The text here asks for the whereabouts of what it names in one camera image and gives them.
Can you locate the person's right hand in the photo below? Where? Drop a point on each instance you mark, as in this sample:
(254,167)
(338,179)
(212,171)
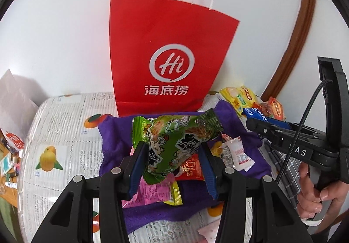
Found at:
(308,191)

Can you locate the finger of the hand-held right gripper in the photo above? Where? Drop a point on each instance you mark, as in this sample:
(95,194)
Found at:
(283,125)
(259,126)

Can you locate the green cartoon snack packet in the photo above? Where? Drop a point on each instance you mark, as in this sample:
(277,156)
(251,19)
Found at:
(169,144)

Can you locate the purple towel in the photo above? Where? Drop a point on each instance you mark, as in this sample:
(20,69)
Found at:
(114,136)

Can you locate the orange snack packet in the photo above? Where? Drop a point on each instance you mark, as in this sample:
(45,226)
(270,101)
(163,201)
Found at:
(275,108)

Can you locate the yellow candy wrapper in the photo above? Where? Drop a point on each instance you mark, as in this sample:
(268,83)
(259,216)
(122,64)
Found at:
(216,148)

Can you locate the red and white box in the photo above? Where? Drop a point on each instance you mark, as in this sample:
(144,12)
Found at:
(13,139)

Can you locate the yellow snack packet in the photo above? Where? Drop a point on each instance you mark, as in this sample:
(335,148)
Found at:
(231,97)

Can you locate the brown wooden door frame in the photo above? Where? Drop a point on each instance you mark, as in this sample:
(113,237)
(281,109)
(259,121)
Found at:
(297,41)

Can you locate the red snack packet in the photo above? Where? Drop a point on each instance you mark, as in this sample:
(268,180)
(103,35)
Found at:
(190,168)

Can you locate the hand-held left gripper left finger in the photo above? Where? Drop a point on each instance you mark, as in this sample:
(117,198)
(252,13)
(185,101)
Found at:
(136,174)

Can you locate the pink snack packet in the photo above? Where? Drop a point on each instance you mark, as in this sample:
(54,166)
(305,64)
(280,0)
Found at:
(152,191)

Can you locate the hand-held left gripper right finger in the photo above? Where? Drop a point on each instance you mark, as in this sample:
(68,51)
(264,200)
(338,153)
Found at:
(210,174)

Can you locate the red paper bag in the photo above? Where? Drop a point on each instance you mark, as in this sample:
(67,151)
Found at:
(163,27)

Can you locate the white sachet with red print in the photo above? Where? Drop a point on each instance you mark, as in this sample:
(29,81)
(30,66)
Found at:
(244,161)
(233,147)

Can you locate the pale pink packet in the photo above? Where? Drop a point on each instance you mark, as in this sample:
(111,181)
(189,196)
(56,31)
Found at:
(212,232)

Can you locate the fruit print tablecloth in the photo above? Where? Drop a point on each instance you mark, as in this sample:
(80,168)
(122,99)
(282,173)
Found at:
(62,123)

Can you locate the blue snack packet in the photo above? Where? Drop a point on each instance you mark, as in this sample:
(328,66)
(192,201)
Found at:
(253,113)

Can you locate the white paper sheet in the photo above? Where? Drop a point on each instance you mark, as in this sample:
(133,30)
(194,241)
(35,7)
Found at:
(13,101)

